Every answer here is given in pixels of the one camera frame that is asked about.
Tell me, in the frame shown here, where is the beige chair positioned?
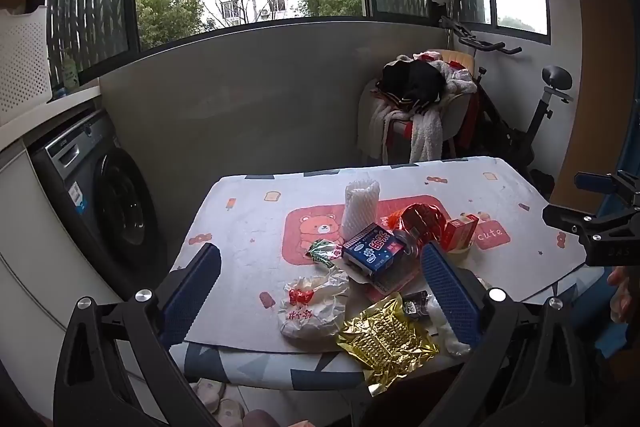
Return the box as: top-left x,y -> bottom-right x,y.
357,49 -> 481,162

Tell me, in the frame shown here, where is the black garment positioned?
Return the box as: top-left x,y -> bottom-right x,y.
376,59 -> 447,105

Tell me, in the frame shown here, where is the green bottle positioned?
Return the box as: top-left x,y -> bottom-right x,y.
59,48 -> 81,90

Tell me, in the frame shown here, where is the curved wooden panel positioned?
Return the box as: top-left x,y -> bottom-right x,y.
550,0 -> 640,212

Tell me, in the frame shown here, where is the bear printed white mat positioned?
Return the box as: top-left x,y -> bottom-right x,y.
170,156 -> 601,355

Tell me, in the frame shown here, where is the small red box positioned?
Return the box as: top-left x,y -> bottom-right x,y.
442,214 -> 481,253

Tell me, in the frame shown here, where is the person's right hand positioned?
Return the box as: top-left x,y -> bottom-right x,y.
607,266 -> 640,323

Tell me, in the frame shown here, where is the gold foil wrapper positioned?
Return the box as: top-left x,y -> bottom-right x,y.
336,292 -> 441,398

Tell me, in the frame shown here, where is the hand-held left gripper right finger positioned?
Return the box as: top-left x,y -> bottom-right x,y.
380,241 -> 590,427

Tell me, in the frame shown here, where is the crushed red drink can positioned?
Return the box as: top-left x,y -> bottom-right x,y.
387,203 -> 448,258

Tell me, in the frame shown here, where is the blue curtain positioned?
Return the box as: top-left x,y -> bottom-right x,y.
565,107 -> 640,353

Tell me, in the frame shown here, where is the white red printed plastic bag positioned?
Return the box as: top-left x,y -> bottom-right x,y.
277,271 -> 351,342

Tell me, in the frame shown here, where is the white tissue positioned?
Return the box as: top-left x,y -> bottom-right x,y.
425,277 -> 493,355

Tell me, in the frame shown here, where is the person's left leg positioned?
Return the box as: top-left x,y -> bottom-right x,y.
242,408 -> 313,427

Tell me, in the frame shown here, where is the pale slipper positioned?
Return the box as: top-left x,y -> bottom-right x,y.
212,399 -> 247,427
191,377 -> 227,413

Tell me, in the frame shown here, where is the green candy wrapper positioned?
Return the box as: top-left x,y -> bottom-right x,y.
306,239 -> 346,269

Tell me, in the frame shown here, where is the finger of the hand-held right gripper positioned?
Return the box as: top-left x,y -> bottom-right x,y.
574,169 -> 640,208
542,204 -> 640,245

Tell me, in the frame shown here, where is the blue carton box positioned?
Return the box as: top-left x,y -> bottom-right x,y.
342,223 -> 407,290

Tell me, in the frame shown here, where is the white perforated laundry basket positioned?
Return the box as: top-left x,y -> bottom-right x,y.
0,5 -> 53,122

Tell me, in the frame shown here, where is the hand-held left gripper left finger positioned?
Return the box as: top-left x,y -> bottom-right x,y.
52,243 -> 223,427

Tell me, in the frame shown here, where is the pink clear packet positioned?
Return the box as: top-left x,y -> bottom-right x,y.
345,257 -> 426,303

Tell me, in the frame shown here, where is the white foam fruit net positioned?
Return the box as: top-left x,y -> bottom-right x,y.
341,179 -> 382,240

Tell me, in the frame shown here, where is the grey washing machine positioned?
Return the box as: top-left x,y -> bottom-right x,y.
27,109 -> 168,303

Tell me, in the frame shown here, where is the black exercise bike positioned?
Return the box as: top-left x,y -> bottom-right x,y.
440,14 -> 576,202

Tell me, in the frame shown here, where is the red garment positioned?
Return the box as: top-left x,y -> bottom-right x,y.
450,57 -> 483,150

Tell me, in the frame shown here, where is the small dark wrapper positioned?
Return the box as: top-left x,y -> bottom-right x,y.
401,291 -> 431,320

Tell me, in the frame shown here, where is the white fleece garment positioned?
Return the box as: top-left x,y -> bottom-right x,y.
369,52 -> 478,165

